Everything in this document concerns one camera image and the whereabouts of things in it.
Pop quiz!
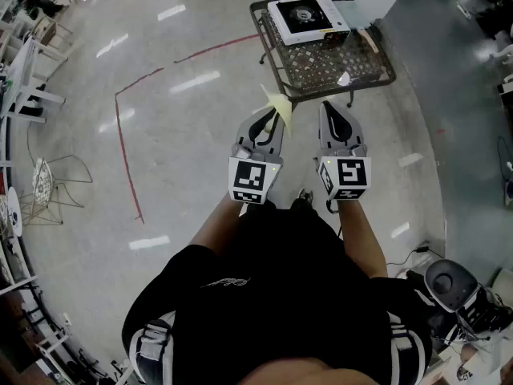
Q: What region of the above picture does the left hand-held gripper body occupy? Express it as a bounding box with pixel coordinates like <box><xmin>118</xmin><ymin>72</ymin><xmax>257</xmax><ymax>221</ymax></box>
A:
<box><xmin>227</xmin><ymin>140</ymin><xmax>285</xmax><ymax>207</ymax></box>

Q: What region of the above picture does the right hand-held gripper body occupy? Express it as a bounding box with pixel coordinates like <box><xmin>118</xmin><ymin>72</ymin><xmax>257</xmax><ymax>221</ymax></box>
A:
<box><xmin>312</xmin><ymin>142</ymin><xmax>373</xmax><ymax>203</ymax></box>

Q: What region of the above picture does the yellow cloth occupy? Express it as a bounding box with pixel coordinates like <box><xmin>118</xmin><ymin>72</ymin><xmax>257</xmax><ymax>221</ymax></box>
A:
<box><xmin>259</xmin><ymin>83</ymin><xmax>293</xmax><ymax>138</ymax></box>

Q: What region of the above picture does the white portable gas stove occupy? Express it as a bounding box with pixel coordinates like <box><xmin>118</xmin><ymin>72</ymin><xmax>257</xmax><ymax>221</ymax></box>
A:
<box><xmin>267</xmin><ymin>0</ymin><xmax>352</xmax><ymax>47</ymax></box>

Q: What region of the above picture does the person's left forearm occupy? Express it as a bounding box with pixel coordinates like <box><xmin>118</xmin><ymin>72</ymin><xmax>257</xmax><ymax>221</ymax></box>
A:
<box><xmin>188</xmin><ymin>192</ymin><xmax>249</xmax><ymax>256</ymax></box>

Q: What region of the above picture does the person's right forearm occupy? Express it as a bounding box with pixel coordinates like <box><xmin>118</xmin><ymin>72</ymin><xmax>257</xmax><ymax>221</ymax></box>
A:
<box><xmin>336</xmin><ymin>201</ymin><xmax>389</xmax><ymax>279</ymax></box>

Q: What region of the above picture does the dark lattice metal table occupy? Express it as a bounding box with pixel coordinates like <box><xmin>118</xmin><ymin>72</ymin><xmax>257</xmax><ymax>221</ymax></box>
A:
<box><xmin>248</xmin><ymin>0</ymin><xmax>398</xmax><ymax>107</ymax></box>

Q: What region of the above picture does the pale blue plastic tray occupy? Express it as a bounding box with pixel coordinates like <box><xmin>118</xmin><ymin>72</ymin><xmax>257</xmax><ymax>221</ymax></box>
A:
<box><xmin>334</xmin><ymin>0</ymin><xmax>376</xmax><ymax>30</ymax></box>

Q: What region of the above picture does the person's black shirt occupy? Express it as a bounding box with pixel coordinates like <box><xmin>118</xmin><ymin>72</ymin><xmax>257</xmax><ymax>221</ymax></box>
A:
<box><xmin>122</xmin><ymin>206</ymin><xmax>434</xmax><ymax>385</ymax></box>

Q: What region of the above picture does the bent red floor tape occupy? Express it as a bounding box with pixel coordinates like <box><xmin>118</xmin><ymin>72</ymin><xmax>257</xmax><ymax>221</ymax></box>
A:
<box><xmin>115</xmin><ymin>67</ymin><xmax>165</xmax><ymax>225</ymax></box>

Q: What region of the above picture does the grey domed device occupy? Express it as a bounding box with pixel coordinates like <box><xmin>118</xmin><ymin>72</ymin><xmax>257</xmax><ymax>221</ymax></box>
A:
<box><xmin>423</xmin><ymin>258</ymin><xmax>482</xmax><ymax>314</ymax></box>

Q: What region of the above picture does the person's face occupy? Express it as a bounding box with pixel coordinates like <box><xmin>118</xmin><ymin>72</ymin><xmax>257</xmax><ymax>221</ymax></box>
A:
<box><xmin>240</xmin><ymin>357</ymin><xmax>382</xmax><ymax>385</ymax></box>

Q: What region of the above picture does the white table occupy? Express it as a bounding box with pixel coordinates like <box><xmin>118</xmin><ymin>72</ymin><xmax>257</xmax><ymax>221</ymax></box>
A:
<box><xmin>0</xmin><ymin>36</ymin><xmax>67</xmax><ymax>124</ymax></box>

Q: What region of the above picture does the wooden handle tool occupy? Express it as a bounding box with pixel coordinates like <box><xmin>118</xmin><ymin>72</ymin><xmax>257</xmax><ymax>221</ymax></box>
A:
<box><xmin>358</xmin><ymin>26</ymin><xmax>381</xmax><ymax>55</ymax></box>

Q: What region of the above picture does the black floor cable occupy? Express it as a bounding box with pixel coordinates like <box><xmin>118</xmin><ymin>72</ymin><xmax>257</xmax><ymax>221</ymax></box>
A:
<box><xmin>386</xmin><ymin>245</ymin><xmax>432</xmax><ymax>270</ymax></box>

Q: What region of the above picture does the white harness strap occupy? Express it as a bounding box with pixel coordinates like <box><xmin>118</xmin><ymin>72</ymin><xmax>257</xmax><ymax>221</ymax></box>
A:
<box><xmin>127</xmin><ymin>310</ymin><xmax>177</xmax><ymax>385</ymax></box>
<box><xmin>386</xmin><ymin>310</ymin><xmax>426</xmax><ymax>385</ymax></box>

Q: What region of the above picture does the wire frame chair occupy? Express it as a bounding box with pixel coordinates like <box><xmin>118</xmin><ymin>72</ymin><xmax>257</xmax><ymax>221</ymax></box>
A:
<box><xmin>18</xmin><ymin>154</ymin><xmax>94</xmax><ymax>227</ymax></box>

